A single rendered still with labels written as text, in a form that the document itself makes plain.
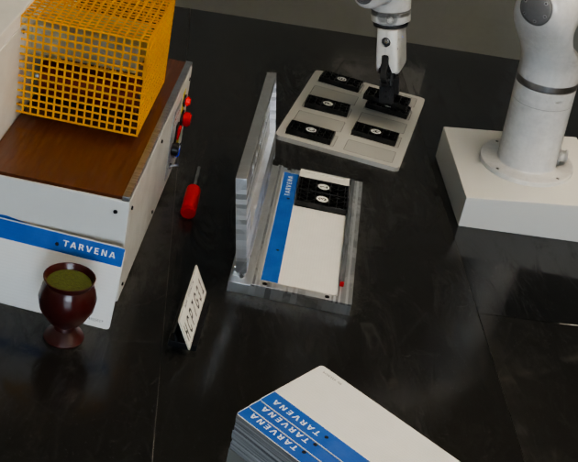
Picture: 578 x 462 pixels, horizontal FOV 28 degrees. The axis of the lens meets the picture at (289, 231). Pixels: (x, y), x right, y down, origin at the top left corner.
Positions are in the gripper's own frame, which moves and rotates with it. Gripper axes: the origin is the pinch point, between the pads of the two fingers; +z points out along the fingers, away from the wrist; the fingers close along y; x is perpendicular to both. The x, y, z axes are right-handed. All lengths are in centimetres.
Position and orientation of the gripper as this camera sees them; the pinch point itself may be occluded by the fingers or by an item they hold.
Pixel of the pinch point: (389, 90)
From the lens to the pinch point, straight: 254.7
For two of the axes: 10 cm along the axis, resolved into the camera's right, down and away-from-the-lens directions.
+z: 0.2, 8.9, 4.6
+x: -9.6, -1.2, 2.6
